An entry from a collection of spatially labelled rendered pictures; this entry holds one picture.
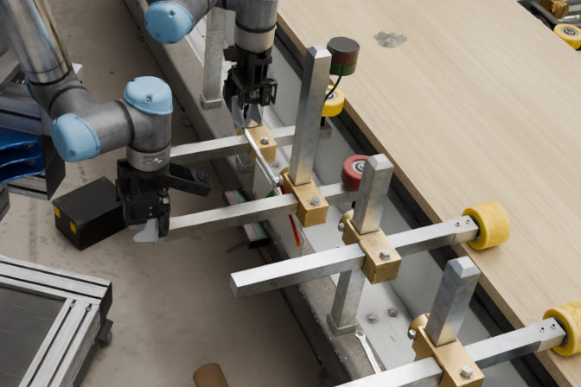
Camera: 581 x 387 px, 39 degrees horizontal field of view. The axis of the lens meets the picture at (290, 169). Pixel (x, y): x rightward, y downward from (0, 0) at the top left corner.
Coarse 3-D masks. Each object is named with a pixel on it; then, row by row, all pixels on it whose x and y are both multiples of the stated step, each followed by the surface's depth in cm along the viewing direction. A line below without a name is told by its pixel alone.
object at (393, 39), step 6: (378, 36) 206; (384, 36) 205; (390, 36) 205; (396, 36) 205; (402, 36) 206; (378, 42) 204; (384, 42) 203; (390, 42) 204; (396, 42) 205; (402, 42) 205
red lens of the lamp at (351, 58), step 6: (336, 36) 150; (342, 36) 150; (330, 48) 147; (336, 54) 146; (342, 54) 146; (348, 54) 146; (354, 54) 147; (336, 60) 147; (342, 60) 147; (348, 60) 147; (354, 60) 148
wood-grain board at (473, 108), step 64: (320, 0) 218; (384, 0) 222; (448, 0) 226; (512, 0) 231; (384, 64) 197; (448, 64) 201; (512, 64) 204; (576, 64) 208; (384, 128) 177; (448, 128) 180; (512, 128) 183; (576, 128) 186; (448, 192) 163; (512, 192) 166; (576, 192) 168; (512, 256) 151; (576, 256) 153; (512, 320) 142; (576, 384) 130
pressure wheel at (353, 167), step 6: (354, 156) 168; (360, 156) 168; (366, 156) 168; (348, 162) 166; (354, 162) 167; (360, 162) 167; (342, 168) 166; (348, 168) 164; (354, 168) 165; (360, 168) 165; (342, 174) 166; (348, 174) 163; (354, 174) 163; (360, 174) 163; (342, 180) 166; (348, 180) 164; (354, 180) 163; (360, 180) 163; (348, 186) 165; (354, 186) 164; (354, 204) 171
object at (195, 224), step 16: (336, 192) 166; (352, 192) 167; (224, 208) 158; (240, 208) 159; (256, 208) 159; (272, 208) 160; (288, 208) 162; (176, 224) 154; (192, 224) 154; (208, 224) 156; (224, 224) 157; (240, 224) 159
